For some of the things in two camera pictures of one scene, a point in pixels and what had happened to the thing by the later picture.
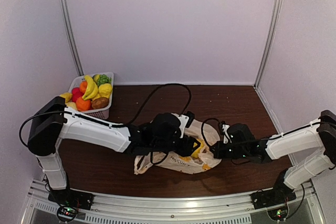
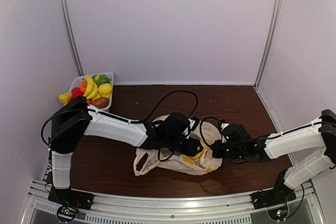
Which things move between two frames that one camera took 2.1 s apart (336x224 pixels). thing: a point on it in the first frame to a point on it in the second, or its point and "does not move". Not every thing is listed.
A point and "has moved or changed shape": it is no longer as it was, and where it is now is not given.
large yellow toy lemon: x=105 y=90 does not move
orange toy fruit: x=82 y=105 has moved or changed shape
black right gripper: x=219 y=153 does not move
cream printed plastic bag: x=203 y=161 does not move
